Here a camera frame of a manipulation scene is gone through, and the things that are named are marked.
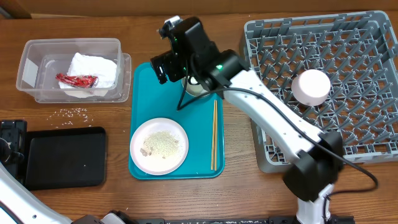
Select grey dishwasher rack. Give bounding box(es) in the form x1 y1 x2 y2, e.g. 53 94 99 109
239 11 397 163

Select pink small bowl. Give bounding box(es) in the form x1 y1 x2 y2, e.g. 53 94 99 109
291 69 331 106

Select white napkin in bin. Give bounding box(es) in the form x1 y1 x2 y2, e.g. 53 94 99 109
58 53 117 98

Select pink plate with rice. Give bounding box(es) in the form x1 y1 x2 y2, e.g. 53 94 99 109
130 118 189 175

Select black waste tray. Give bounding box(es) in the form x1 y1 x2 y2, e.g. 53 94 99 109
24 127 107 190

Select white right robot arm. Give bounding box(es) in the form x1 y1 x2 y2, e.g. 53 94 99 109
175 50 379 223

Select clear plastic bin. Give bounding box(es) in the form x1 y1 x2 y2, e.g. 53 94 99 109
16 38 132 103

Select teal plastic tray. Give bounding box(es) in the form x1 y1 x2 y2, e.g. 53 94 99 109
129 62 225 180

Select red snack wrapper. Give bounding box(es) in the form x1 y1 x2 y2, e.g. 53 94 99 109
55 73 98 88

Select grey-green small saucer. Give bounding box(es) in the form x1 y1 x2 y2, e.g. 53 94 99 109
181 78 207 97

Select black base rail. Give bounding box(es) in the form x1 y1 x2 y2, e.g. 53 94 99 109
136 215 355 224

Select white paper cup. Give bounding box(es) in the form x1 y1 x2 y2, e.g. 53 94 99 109
188 76 199 85

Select spilled rice grains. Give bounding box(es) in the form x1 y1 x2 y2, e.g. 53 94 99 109
45 107 93 129

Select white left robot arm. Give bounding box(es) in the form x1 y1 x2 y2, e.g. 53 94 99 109
1 17 165 223

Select wooden chopstick left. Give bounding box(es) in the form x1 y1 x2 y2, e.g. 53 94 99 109
211 100 216 170

